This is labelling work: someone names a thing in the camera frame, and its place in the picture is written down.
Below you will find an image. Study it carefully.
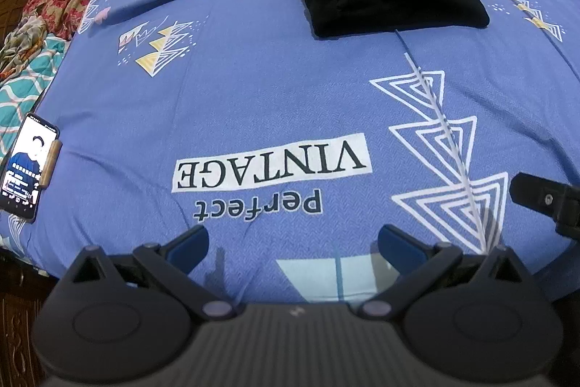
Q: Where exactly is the blue printed bedsheet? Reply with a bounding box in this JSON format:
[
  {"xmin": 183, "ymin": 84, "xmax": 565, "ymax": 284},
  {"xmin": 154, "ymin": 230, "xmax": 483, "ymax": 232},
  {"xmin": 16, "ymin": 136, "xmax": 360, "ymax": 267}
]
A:
[{"xmin": 0, "ymin": 0, "xmax": 580, "ymax": 306}]

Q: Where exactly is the wooden bed frame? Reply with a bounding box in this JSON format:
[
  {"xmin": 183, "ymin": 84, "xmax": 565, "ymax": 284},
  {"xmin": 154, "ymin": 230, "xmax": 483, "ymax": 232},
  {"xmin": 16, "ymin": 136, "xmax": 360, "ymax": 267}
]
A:
[{"xmin": 0, "ymin": 251, "xmax": 59, "ymax": 387}]

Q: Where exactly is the black smartphone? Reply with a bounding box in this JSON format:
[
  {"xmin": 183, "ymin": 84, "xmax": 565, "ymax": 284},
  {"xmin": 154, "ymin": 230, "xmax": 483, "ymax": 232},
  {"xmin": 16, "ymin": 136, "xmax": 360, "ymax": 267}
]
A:
[{"xmin": 0, "ymin": 112, "xmax": 62, "ymax": 225}]

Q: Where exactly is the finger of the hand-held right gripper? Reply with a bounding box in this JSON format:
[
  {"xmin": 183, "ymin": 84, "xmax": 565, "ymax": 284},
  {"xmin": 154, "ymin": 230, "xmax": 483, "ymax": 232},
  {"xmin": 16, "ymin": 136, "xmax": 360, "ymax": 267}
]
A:
[{"xmin": 510, "ymin": 172, "xmax": 580, "ymax": 240}]

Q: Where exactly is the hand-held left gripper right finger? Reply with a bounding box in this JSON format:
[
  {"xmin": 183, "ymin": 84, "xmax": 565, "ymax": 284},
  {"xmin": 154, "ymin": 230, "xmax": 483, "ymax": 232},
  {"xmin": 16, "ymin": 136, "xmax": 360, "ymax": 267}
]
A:
[{"xmin": 360, "ymin": 224, "xmax": 529, "ymax": 322}]

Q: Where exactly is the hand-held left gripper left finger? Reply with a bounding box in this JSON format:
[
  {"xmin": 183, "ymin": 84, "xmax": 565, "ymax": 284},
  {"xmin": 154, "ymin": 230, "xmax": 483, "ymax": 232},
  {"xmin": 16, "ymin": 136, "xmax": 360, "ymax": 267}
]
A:
[{"xmin": 59, "ymin": 225, "xmax": 236, "ymax": 322}]

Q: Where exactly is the olive patterned cloth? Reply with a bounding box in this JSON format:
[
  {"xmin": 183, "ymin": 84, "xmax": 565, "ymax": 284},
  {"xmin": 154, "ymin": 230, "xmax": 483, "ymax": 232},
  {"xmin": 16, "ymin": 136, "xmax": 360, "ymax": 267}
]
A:
[{"xmin": 0, "ymin": 14, "xmax": 47, "ymax": 80}]

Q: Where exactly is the teal patterned quilt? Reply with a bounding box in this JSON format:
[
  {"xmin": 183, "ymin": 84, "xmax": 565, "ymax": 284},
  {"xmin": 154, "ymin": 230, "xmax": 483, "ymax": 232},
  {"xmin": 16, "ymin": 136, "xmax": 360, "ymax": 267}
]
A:
[{"xmin": 0, "ymin": 37, "xmax": 70, "ymax": 170}]

